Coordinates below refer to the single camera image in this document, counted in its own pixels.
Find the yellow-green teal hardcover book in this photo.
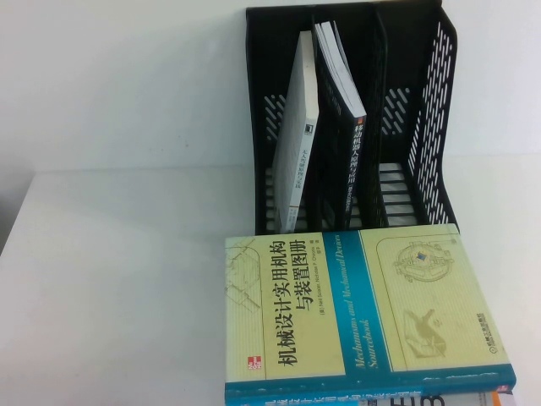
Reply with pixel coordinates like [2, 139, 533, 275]
[223, 222, 517, 406]

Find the orange and white book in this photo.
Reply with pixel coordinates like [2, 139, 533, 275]
[475, 383, 516, 406]

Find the black plastic book stand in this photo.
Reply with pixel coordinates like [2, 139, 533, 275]
[245, 0, 460, 236]

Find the dark robot ROS book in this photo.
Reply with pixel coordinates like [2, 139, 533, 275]
[313, 20, 369, 232]

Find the white book with dark print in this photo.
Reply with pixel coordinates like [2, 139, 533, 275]
[363, 388, 481, 406]

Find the white paperback book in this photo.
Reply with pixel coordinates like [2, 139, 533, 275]
[270, 30, 320, 234]

